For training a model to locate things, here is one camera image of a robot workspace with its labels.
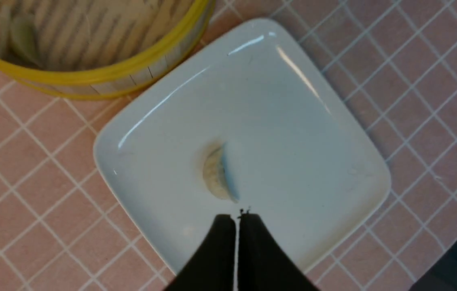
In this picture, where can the pink grid tablecloth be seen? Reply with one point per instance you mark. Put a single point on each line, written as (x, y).
(394, 63)

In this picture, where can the pale steamed dumpling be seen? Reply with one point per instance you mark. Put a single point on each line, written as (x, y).
(216, 175)

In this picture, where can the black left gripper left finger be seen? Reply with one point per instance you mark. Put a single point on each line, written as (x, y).
(211, 268)

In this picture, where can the bamboo steamer basket yellow rim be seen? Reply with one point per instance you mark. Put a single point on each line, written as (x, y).
(92, 49)

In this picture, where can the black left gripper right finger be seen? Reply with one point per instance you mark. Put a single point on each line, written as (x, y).
(262, 264)

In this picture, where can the white square plate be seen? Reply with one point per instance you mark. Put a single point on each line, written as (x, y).
(296, 154)

